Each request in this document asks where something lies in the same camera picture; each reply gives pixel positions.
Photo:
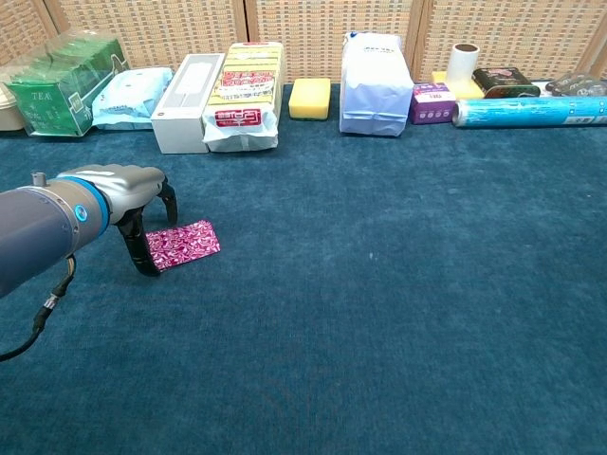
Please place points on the white paper bag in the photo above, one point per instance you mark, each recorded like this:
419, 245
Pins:
374, 90

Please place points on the green tea bag box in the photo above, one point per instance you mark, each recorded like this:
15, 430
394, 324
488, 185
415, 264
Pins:
52, 99

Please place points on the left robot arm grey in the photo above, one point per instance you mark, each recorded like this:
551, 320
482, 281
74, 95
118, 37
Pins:
38, 232

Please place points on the light blue wet wipes pack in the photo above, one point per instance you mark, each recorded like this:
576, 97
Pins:
128, 99

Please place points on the pink white patterned rectangular block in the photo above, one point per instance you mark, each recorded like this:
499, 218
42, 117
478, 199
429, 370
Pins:
189, 242

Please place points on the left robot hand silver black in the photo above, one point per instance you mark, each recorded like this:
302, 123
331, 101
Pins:
128, 189

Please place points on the yellow sponge multipack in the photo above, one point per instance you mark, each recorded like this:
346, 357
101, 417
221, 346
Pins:
244, 95

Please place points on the blue felt table cover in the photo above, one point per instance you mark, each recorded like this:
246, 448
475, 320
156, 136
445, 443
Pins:
379, 284

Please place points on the yellow sponge under roll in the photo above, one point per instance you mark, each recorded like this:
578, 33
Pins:
469, 91

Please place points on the black tin can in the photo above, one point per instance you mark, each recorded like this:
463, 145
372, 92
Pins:
502, 83

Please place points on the blue cling film roll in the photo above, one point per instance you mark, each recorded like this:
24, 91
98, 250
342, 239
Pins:
526, 113

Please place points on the woven wooden folding screen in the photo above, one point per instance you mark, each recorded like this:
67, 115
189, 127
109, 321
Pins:
308, 33

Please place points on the white paper roll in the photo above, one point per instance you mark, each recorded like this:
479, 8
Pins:
464, 66

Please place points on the plain yellow sponge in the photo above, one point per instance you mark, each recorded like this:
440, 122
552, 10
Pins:
309, 98

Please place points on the small purple box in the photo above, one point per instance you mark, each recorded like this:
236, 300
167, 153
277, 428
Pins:
431, 103

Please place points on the white power strip box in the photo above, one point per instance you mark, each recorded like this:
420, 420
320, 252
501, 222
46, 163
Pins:
182, 114

